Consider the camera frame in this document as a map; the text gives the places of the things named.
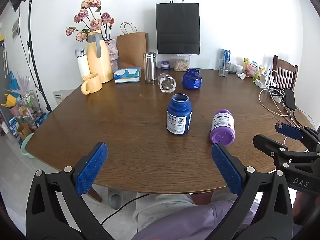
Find dried pink flowers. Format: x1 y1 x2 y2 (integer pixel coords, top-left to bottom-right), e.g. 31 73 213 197
65 0 116 43

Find blue tissue box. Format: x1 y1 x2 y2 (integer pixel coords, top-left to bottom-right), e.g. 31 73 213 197
114 67 141 84

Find cluttered storage cart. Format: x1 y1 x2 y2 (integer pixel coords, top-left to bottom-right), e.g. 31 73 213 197
0 71 50 140

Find white power strip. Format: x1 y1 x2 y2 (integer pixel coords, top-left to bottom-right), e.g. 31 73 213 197
255 75 275 88

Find yellow thermos jug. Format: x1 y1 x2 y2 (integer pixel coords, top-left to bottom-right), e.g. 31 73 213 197
86 30 114 83

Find clear glass cup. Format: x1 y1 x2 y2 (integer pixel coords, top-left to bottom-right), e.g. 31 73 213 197
157 73 177 93

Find drinking glass with water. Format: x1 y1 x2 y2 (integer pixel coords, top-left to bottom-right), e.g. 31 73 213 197
218 59 232 77

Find grey slipper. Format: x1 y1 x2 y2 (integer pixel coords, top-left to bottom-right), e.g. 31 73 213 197
108 189 124 209

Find yellow ceramic mug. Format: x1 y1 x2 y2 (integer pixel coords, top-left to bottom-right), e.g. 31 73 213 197
81 73 103 95

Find blue pill bottle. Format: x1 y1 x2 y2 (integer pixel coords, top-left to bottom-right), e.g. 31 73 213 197
167 94 193 135

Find black power bank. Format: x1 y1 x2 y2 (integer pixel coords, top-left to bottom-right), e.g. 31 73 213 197
284 88 296 109

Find white flask bottle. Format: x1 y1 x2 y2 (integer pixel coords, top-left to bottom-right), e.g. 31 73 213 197
75 47 91 78

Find stainless steel tumbler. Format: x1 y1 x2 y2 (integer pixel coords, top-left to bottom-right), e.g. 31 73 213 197
143 52 157 84

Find pink snack packet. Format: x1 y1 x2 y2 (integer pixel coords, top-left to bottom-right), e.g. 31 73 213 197
245 64 257 77

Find wide blue jar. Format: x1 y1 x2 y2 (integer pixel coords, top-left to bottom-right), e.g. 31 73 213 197
182 68 202 90

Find black light stand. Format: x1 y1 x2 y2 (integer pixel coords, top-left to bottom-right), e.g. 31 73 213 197
10 0 53 113

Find wooden chair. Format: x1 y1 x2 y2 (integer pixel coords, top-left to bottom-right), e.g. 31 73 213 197
272 55 299 92

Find white card box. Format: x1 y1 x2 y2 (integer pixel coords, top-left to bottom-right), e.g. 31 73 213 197
52 89 75 105

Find black phone with cables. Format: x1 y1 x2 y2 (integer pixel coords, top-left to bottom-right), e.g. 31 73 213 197
259 69 315 128

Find clear food container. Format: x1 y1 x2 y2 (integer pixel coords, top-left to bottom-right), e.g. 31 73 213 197
173 54 192 72

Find black paper bag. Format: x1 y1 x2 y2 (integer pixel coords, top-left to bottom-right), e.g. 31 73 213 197
155 0 201 55

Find purple pill bottle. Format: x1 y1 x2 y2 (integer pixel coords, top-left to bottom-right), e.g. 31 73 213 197
210 109 236 146

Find brown paper bag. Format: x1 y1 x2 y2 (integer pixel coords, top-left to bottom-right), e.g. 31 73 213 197
117 22 148 69

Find cardboard box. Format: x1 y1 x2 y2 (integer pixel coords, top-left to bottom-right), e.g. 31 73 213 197
16 124 32 139

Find black floor cable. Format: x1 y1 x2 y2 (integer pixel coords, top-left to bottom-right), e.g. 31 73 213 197
101 194 150 228

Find green plastic basin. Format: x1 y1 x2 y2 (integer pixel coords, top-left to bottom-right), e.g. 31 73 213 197
20 132 35 159

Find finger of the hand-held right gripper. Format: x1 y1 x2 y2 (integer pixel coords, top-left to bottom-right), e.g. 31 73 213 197
275 121 320 153
253 134 320 173

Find yellow snack packets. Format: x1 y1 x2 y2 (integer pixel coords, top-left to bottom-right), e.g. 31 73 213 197
244 57 266 77

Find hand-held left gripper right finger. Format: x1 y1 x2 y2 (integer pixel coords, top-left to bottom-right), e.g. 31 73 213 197
211 143 294 240

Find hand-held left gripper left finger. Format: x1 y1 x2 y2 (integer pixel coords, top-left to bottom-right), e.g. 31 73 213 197
26 142 115 240

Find pink vase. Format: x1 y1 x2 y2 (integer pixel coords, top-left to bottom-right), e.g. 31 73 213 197
104 39 118 73

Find person's lilac top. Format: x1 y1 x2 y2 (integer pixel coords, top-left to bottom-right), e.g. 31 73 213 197
132 200 258 240

